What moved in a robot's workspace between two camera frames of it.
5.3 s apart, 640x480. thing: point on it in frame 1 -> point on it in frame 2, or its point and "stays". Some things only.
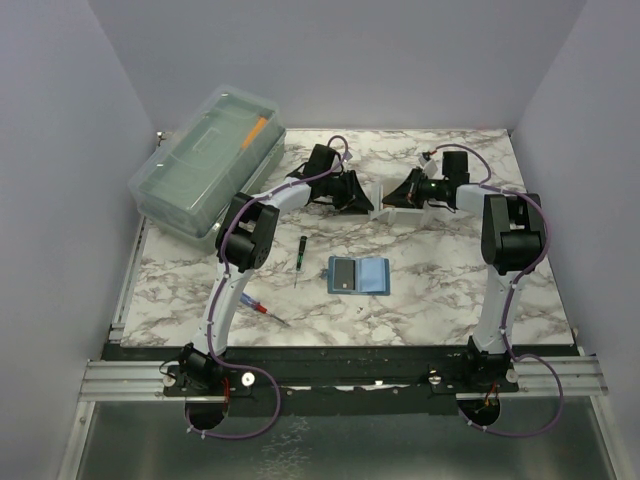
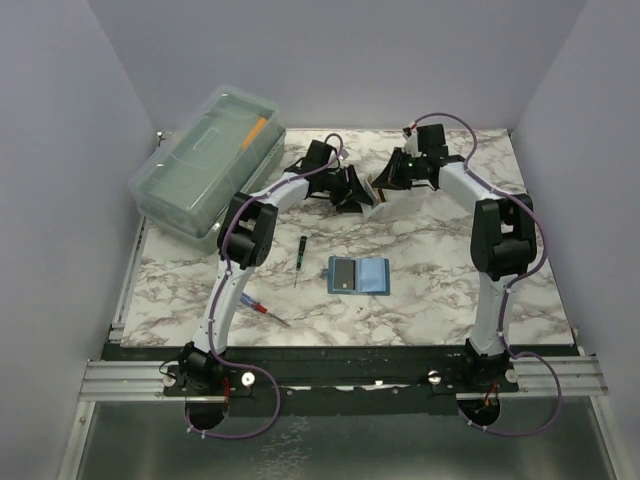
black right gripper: [408, 195] -> [389, 178]
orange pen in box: [255, 131] stays
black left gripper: [352, 197] stays
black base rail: [335, 381] stays
